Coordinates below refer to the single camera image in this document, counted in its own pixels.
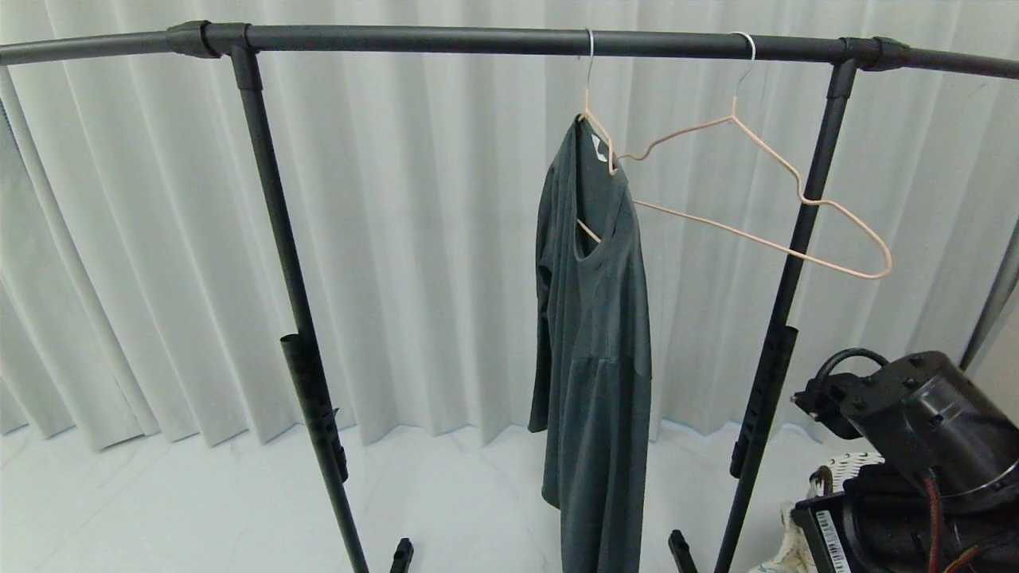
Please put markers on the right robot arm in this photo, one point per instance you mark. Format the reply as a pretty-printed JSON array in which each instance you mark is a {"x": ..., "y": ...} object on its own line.
[{"x": 939, "y": 422}]

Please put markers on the black clothes rack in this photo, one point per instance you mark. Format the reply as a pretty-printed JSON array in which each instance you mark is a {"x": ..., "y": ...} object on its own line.
[{"x": 398, "y": 40}]

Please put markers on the white curtain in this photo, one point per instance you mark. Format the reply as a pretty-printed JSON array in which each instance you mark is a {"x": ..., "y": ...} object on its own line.
[{"x": 438, "y": 239}]

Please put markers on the pink clothes hanger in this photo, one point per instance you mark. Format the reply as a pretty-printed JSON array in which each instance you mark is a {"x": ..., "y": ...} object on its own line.
[
  {"x": 756, "y": 239},
  {"x": 613, "y": 163}
]

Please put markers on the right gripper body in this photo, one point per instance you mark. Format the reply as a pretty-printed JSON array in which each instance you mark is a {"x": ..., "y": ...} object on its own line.
[{"x": 876, "y": 533}]

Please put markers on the dark grey long-sleeved shirt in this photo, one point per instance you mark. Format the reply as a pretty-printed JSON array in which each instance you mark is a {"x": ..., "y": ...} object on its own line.
[{"x": 597, "y": 398}]

